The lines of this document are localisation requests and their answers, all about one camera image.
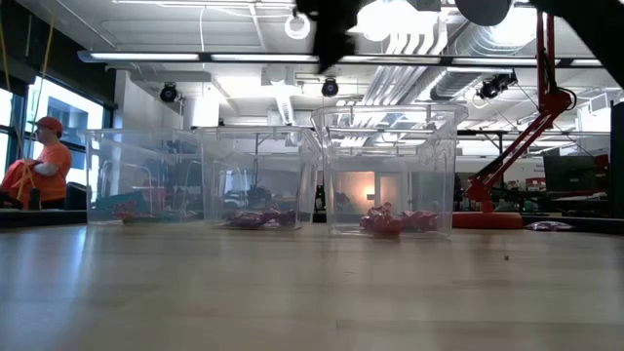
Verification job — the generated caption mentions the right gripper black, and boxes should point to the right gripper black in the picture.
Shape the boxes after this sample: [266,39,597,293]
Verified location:
[294,0,366,75]

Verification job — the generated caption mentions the clear plastic bin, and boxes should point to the clear plastic bin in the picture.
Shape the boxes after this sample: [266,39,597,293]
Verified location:
[310,103,470,240]
[194,125,322,231]
[85,127,209,226]

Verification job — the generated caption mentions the red blue candy bag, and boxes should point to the red blue candy bag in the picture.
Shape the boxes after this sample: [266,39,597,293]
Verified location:
[115,209,197,225]

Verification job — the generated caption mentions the silver purple candy bag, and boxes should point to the silver purple candy bag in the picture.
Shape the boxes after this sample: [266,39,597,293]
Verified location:
[525,220,576,232]

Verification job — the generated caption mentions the long ceiling light bar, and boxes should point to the long ceiling light bar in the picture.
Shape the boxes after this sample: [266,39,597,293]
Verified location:
[77,49,605,69]

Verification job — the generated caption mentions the black round disc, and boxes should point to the black round disc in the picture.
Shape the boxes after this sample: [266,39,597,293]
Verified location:
[454,0,514,27]

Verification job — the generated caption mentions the red articulated stand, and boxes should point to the red articulated stand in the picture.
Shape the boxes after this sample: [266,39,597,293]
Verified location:
[451,12,575,231]

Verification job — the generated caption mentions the black monitor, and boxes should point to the black monitor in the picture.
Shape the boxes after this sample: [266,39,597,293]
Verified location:
[542,154,610,194]

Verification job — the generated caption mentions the window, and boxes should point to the window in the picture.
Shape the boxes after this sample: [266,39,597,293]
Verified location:
[23,75,106,202]

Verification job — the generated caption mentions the black chair back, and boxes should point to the black chair back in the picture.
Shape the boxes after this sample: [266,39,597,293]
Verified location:
[64,180,89,212]

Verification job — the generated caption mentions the person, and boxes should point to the person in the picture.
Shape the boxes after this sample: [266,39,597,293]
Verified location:
[14,115,74,211]

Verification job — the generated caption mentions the orange cloth bundle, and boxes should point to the orange cloth bundle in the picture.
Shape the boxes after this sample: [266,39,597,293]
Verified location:
[0,158,41,209]

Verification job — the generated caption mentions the white ring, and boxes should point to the white ring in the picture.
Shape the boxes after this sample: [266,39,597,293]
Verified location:
[284,12,312,41]

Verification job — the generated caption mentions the silver ventilation duct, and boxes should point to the silver ventilation duct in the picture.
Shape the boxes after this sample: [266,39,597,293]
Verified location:
[431,21,519,102]

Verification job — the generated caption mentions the yellow hanging strap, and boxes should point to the yellow hanging strap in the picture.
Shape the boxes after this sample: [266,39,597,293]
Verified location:
[14,17,56,196]

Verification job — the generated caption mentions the black vertical post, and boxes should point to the black vertical post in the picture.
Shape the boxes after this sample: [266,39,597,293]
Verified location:
[608,100,624,220]

